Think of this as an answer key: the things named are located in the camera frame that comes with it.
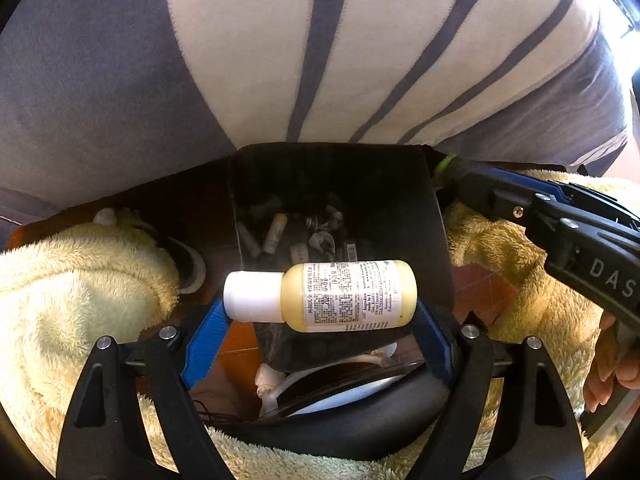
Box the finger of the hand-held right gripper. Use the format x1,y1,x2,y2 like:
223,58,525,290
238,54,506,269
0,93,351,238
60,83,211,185
447,159,539,227
487,168,637,222

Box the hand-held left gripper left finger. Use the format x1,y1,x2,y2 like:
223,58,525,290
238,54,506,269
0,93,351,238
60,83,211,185
55,296,236,480

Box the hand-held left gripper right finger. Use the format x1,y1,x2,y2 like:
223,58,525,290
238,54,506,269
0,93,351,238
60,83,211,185
411,299,587,480

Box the yellow lotion bottle white cap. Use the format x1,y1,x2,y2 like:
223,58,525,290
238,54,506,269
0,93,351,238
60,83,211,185
222,259,418,333

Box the black trash bin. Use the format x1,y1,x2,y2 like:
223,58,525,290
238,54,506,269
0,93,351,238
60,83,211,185
226,142,457,373

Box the person's right hand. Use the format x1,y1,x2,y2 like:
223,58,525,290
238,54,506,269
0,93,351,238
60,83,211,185
581,311,640,413

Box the small pale tube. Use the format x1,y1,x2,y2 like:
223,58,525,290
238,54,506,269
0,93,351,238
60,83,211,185
263,213,289,256

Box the black curved plastic object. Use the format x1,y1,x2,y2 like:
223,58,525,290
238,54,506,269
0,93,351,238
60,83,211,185
207,362,453,462

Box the yellow fleece garment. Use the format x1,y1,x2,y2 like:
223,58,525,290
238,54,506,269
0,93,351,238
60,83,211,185
0,169,626,480

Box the small toiletries inside pouch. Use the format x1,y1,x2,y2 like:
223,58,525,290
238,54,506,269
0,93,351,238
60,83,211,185
304,205,347,257

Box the purple white striped bedspread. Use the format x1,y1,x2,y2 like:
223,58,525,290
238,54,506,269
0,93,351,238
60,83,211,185
0,0,632,221

